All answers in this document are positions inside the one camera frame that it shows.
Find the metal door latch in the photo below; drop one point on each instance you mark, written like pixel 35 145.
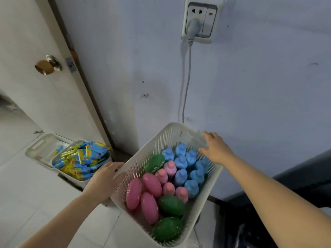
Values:
pixel 70 65

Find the pink oval bottle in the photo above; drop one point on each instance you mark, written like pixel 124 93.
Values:
pixel 149 207
pixel 134 193
pixel 152 185

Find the person's right thumb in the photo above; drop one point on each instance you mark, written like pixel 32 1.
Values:
pixel 205 152

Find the person's right hand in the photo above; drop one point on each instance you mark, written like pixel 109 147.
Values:
pixel 219 151

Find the grey power plug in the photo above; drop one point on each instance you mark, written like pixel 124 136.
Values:
pixel 193 29

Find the person's right forearm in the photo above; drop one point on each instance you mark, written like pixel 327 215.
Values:
pixel 274 204

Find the dark brown door frame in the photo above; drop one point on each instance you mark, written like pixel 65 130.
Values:
pixel 85 82

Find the small pink bottle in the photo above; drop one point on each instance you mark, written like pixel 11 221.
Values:
pixel 170 168
pixel 162 176
pixel 168 189
pixel 182 194

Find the green oval bottle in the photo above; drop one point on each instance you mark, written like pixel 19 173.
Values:
pixel 166 229
pixel 172 206
pixel 155 164

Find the person's left thumb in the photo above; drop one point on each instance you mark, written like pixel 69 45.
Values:
pixel 121 178

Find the white slotted plastic basket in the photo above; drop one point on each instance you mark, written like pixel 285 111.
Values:
pixel 137 162

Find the pile of blue yellow packets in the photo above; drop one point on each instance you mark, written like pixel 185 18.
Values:
pixel 80 160

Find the white wall socket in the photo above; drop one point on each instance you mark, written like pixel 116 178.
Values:
pixel 208 20

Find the cluster of blue bottles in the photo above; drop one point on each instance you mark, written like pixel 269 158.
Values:
pixel 186 173

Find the white basket with packets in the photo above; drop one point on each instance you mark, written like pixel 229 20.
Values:
pixel 77 178

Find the brass door knob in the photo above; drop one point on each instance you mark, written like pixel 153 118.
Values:
pixel 46 65

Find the person's left forearm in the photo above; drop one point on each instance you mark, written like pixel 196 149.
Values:
pixel 59 222

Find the white door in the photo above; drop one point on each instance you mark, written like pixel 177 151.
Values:
pixel 28 36

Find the person's left hand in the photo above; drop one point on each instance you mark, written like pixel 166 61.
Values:
pixel 99 184

